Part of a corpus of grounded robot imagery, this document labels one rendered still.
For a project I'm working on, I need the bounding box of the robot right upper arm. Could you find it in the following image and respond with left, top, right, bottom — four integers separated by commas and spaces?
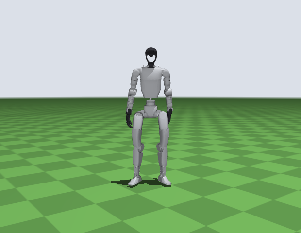
130, 68, 141, 96

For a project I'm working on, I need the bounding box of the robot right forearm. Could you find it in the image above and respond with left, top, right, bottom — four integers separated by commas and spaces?
126, 89, 134, 112

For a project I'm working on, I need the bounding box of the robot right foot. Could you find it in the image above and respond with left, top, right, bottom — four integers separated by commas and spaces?
128, 176, 142, 186

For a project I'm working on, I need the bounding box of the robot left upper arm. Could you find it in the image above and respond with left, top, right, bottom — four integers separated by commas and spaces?
161, 69, 172, 96

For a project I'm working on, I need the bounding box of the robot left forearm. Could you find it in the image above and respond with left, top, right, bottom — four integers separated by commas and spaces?
166, 95, 173, 111

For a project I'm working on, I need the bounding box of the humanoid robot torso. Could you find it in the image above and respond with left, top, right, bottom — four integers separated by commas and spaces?
140, 65, 162, 118

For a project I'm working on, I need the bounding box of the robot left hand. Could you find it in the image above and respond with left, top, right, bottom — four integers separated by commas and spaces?
167, 108, 172, 123

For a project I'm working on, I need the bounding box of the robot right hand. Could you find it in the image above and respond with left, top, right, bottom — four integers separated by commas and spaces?
126, 109, 132, 128

